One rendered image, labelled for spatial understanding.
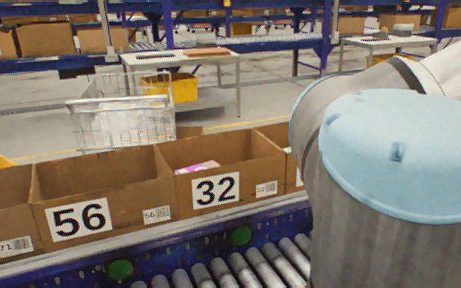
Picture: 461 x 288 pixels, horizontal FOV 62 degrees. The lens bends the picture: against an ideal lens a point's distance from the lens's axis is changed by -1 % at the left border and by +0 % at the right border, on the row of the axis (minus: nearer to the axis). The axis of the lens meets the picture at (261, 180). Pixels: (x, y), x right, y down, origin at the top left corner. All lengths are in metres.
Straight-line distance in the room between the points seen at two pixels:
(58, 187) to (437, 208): 1.33
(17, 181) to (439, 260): 1.34
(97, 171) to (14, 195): 0.27
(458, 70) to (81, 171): 1.24
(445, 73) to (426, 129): 0.20
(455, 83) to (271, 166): 0.90
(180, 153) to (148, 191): 0.34
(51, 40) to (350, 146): 5.15
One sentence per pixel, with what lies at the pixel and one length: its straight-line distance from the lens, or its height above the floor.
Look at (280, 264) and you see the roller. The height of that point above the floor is 0.75.
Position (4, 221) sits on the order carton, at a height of 1.02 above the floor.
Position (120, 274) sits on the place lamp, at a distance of 1.25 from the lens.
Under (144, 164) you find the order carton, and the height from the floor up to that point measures 0.97.
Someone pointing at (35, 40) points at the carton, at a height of 0.98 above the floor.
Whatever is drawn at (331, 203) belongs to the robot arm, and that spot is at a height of 1.41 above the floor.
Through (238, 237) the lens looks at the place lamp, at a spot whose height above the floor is 0.82.
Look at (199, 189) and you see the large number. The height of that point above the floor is 0.98.
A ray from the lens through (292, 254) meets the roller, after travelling 1.35.
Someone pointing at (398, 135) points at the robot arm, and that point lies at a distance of 0.30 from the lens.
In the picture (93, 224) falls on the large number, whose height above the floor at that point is 0.95.
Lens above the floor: 1.58
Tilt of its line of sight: 28 degrees down
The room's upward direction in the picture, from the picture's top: straight up
